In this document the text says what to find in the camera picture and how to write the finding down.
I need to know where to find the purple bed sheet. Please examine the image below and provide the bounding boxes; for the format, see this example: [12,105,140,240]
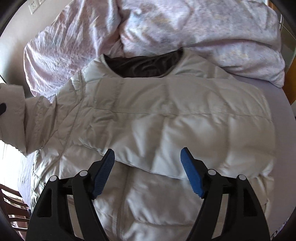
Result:
[18,74,296,237]

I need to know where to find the pink floral duvet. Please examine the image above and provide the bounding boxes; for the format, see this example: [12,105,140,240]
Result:
[23,1,285,96]

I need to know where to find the dark wooden chair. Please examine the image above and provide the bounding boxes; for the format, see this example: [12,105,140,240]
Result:
[1,184,31,232]

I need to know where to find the white wall socket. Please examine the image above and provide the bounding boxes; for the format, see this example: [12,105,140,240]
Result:
[28,0,45,15]

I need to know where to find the beige puffer jacket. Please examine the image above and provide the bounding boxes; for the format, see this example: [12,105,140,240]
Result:
[0,48,277,241]

